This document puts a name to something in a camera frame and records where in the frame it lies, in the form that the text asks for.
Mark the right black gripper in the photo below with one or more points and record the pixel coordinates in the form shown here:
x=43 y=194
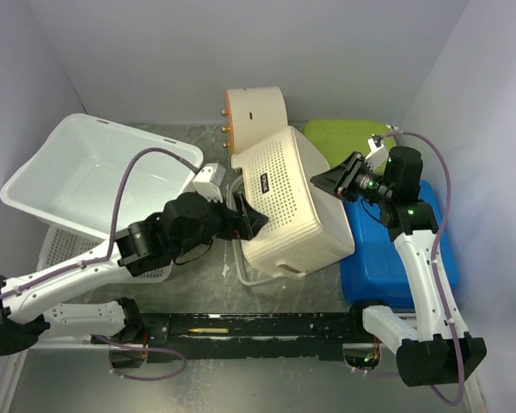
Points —
x=340 y=180

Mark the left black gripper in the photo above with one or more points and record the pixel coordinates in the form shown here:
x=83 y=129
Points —
x=235 y=224

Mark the green plastic tub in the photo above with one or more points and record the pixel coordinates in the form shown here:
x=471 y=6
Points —
x=337 y=139

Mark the cream perforated laundry basket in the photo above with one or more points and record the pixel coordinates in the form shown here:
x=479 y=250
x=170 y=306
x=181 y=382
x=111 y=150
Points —
x=307 y=229

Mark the blue plastic tub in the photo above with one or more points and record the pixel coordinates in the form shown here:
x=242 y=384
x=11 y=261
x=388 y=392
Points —
x=374 y=270

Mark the white plastic basket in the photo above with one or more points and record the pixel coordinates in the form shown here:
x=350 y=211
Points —
x=72 y=180

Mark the white perforated basket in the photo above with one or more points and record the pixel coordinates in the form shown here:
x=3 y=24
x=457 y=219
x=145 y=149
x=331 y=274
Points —
x=60 y=245

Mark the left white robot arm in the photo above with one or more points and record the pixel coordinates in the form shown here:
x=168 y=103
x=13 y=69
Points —
x=33 y=307

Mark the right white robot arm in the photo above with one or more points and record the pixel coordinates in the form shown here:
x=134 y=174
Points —
x=439 y=349

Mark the beige cylindrical device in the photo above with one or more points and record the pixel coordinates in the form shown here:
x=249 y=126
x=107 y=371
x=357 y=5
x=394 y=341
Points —
x=253 y=114

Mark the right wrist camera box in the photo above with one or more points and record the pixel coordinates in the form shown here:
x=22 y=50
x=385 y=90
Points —
x=378 y=153

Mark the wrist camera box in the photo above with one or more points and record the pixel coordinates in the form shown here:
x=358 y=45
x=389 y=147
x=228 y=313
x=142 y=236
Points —
x=378 y=153
x=208 y=180

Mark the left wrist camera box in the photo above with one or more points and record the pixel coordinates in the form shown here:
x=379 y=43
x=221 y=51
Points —
x=208 y=180

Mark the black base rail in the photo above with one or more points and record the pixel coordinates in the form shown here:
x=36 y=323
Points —
x=327 y=336

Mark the aluminium frame rail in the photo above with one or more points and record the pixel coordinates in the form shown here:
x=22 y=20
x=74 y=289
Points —
x=78 y=380

